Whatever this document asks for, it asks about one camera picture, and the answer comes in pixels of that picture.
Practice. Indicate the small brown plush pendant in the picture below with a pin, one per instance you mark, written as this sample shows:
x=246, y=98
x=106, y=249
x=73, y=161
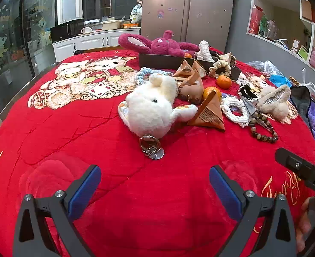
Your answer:
x=192, y=93

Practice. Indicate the brown cardboard box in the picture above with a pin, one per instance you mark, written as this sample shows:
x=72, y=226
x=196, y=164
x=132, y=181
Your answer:
x=306, y=9

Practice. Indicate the small photo frame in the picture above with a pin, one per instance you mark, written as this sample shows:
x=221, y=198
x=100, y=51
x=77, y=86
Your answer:
x=295, y=44

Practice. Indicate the glass sliding door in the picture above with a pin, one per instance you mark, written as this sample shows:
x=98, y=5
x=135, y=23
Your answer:
x=13, y=45

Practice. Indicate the green package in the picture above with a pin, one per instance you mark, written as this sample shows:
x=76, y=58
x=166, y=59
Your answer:
x=263, y=26

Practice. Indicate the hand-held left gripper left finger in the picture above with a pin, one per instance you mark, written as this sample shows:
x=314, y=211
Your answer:
x=85, y=190

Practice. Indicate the white plush rabbit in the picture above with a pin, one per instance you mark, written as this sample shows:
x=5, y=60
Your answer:
x=146, y=107

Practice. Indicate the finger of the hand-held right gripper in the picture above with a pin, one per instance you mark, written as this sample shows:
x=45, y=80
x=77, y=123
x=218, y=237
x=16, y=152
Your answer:
x=296, y=166

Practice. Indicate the cream fluffy scrunchie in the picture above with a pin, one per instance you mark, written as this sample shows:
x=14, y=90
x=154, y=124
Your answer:
x=203, y=49

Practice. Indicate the orange tangerine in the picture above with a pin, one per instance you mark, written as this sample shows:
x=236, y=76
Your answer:
x=209, y=92
x=223, y=82

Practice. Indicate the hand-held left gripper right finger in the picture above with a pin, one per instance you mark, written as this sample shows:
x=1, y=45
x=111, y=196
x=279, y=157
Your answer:
x=224, y=190

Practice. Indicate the dark shallow box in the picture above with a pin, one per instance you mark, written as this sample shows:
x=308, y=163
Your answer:
x=157, y=61

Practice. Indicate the beige ruffled scrunchie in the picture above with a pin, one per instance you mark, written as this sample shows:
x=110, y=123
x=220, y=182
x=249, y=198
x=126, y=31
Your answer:
x=213, y=68

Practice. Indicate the silver double-door refrigerator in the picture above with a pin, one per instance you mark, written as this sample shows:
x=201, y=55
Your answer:
x=186, y=13

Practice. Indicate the white plastic bag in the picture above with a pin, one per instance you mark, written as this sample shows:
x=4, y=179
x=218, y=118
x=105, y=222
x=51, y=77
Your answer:
x=308, y=84

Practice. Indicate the black microwave oven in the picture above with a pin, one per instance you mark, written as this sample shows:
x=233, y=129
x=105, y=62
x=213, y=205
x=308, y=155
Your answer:
x=66, y=30

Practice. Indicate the green framed card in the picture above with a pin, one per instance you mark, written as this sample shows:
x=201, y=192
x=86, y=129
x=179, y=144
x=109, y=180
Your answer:
x=302, y=52

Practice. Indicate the dark grey cloth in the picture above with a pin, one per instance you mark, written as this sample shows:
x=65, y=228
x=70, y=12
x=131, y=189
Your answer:
x=301, y=101

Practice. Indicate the red bear printed blanket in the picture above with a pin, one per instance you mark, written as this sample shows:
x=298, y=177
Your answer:
x=93, y=144

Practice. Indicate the white wall shelf unit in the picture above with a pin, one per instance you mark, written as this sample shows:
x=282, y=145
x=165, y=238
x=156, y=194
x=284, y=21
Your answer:
x=285, y=5

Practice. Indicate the magenta plush rabbit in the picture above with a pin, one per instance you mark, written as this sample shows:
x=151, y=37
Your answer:
x=160, y=45

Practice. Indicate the beige plastic basin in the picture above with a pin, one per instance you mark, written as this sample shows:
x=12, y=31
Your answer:
x=111, y=25

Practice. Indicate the white mug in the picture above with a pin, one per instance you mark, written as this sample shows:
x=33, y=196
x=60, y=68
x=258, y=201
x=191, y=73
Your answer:
x=85, y=30

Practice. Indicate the printed plastic bag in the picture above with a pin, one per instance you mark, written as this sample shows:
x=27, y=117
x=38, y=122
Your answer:
x=136, y=14

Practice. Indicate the white knitted scrunchie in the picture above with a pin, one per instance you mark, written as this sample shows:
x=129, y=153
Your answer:
x=229, y=104

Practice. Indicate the red gift box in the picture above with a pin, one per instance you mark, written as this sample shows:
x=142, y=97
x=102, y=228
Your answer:
x=255, y=20

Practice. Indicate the blue knitted scrunchie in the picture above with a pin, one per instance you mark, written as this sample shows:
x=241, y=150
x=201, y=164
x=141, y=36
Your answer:
x=144, y=76

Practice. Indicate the clear plastic bag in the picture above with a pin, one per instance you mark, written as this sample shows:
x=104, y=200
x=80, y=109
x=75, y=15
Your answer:
x=267, y=68

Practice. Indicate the picture card in clear sleeve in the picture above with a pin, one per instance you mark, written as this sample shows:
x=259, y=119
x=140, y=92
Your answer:
x=249, y=107

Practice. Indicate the clear glass vessel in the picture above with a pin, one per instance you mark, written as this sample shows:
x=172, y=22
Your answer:
x=272, y=29

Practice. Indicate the black white-edged scrunchie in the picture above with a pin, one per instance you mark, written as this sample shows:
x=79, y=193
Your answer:
x=247, y=91

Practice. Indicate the round glass desktop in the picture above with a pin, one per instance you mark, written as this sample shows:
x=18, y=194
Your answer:
x=2, y=117

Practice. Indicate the beige fur hair claw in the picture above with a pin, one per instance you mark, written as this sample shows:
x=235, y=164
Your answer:
x=273, y=104

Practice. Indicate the blue plastic bag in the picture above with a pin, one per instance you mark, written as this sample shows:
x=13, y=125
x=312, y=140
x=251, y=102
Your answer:
x=280, y=80

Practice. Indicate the person's right hand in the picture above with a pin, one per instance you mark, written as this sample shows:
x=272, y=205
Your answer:
x=305, y=219

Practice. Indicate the orange food tray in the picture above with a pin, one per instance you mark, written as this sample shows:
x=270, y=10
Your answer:
x=130, y=25

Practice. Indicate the white kitchen cabinets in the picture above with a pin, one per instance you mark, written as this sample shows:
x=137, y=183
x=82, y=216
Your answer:
x=93, y=41

